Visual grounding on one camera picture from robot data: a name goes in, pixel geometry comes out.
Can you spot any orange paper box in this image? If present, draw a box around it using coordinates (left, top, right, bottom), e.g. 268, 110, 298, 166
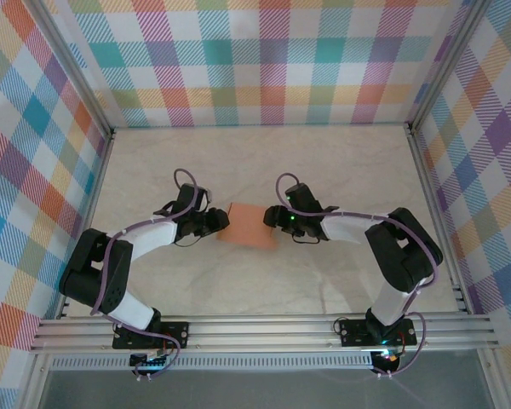
215, 202, 278, 251

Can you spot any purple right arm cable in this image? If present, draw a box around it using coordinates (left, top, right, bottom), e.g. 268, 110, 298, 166
275, 172, 443, 380

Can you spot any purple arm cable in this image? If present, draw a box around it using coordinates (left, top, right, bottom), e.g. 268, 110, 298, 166
91, 169, 197, 381
275, 172, 443, 380

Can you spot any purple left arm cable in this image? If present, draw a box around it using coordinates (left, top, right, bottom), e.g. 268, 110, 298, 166
91, 169, 197, 381

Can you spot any aluminium cross rail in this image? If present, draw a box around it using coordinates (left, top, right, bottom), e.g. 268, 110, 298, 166
29, 314, 497, 354

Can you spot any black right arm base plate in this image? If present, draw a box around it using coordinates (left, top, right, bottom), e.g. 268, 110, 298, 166
338, 318, 417, 347

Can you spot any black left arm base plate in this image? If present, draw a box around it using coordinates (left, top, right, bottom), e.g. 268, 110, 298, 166
112, 321, 191, 350

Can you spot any grey slotted cable duct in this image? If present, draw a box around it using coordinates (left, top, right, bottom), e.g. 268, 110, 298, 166
50, 355, 374, 371

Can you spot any aluminium frame post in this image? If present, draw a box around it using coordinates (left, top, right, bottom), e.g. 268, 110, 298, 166
406, 0, 495, 133
27, 0, 116, 140

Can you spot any aluminium frame leg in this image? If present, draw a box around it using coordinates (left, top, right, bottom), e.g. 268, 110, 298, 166
19, 353, 55, 409
479, 347, 510, 409

